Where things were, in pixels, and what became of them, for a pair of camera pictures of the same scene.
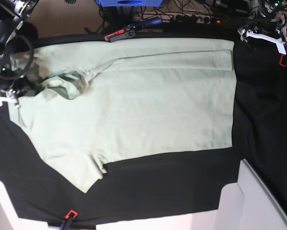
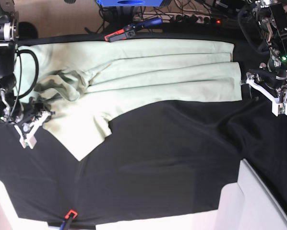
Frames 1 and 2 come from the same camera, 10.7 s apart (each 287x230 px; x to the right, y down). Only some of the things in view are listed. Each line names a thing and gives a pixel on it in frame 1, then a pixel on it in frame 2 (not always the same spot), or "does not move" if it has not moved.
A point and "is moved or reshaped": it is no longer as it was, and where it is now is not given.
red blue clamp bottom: [68, 216] does not move
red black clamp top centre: [129, 30] does not move
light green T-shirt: [105, 99] is moved or reshaped
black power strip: [181, 18] does not move
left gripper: [272, 30] to [275, 85]
